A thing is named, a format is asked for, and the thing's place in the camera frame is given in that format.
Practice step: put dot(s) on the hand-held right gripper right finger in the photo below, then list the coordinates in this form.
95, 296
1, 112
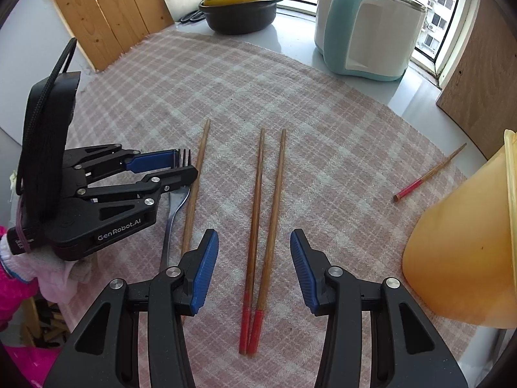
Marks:
303, 270

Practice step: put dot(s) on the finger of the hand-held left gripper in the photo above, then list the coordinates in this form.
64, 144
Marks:
177, 178
153, 159

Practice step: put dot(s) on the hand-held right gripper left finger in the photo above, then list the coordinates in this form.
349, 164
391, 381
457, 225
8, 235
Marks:
206, 266

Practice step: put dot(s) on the red-tipped wooden chopstick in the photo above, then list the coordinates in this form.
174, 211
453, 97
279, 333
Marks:
196, 194
255, 210
274, 210
432, 171

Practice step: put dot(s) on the metal fork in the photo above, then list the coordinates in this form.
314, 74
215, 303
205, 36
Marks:
173, 218

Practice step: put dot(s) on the yellow plastic basin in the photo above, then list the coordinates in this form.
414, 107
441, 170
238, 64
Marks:
464, 242

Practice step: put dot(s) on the person's left forearm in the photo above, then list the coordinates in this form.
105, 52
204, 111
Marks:
12, 299

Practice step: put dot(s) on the person's left hand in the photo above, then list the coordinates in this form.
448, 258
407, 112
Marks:
64, 277

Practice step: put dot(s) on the pink checked cloth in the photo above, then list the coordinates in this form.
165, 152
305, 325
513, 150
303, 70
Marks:
323, 129

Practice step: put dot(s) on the black scissors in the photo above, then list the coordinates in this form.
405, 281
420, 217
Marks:
194, 16

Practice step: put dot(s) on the pink jacket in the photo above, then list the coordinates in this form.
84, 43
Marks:
24, 367

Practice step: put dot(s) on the wooden slat panel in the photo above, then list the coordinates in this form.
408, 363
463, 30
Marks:
113, 12

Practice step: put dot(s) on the black clay pot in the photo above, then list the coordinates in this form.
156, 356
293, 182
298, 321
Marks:
242, 18

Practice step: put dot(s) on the white teal electric pot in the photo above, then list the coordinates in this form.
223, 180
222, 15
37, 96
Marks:
383, 40

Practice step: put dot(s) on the light wood cabinet panel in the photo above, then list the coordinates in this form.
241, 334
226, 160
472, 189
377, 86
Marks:
484, 89

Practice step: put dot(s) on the white window frame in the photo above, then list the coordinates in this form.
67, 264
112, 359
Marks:
456, 44

